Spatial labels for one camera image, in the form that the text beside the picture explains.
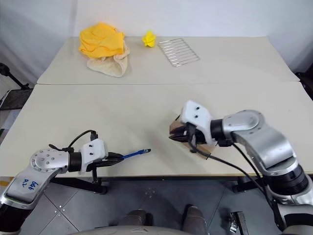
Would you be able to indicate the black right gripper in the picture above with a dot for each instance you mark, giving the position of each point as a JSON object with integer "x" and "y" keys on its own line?
{"x": 200, "y": 136}

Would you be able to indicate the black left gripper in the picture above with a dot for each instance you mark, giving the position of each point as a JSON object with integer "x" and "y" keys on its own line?
{"x": 99, "y": 163}

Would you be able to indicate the blue pen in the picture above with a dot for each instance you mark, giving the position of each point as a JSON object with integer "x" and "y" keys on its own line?
{"x": 134, "y": 153}

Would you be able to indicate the brown cardboard box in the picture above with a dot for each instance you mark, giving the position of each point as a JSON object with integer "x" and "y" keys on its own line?
{"x": 205, "y": 149}

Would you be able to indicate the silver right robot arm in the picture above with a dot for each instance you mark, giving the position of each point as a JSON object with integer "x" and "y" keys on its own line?
{"x": 269, "y": 142}

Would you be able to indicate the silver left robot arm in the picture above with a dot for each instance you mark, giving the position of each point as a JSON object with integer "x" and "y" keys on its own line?
{"x": 44, "y": 161}

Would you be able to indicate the yellow crumpled item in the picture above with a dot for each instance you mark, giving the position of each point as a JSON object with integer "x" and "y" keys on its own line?
{"x": 149, "y": 39}

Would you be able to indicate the dark brown rounded shape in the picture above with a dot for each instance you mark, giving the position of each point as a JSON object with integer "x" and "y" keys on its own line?
{"x": 195, "y": 218}
{"x": 138, "y": 218}

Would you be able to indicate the grey robot torso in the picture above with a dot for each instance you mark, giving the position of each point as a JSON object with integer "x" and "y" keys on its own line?
{"x": 134, "y": 230}

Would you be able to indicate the beige towel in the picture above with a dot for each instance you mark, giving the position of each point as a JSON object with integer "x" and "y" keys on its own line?
{"x": 110, "y": 66}

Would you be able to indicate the metal floor clamp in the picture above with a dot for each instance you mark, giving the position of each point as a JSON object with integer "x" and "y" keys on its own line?
{"x": 236, "y": 221}

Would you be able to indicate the black floor mat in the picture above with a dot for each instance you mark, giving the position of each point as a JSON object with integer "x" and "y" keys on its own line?
{"x": 14, "y": 98}

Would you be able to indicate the yellow cloth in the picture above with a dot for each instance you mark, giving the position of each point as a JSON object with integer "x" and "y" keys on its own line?
{"x": 102, "y": 41}

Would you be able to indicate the black tripod stand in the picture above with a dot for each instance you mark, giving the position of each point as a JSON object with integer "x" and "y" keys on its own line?
{"x": 5, "y": 69}

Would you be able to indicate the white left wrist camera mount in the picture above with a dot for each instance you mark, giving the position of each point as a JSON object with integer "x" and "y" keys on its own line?
{"x": 94, "y": 149}

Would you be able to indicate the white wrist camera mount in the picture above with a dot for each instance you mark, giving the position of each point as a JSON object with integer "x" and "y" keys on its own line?
{"x": 195, "y": 115}
{"x": 94, "y": 149}

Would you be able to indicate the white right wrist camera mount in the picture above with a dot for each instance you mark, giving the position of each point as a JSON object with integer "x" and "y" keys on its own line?
{"x": 195, "y": 115}

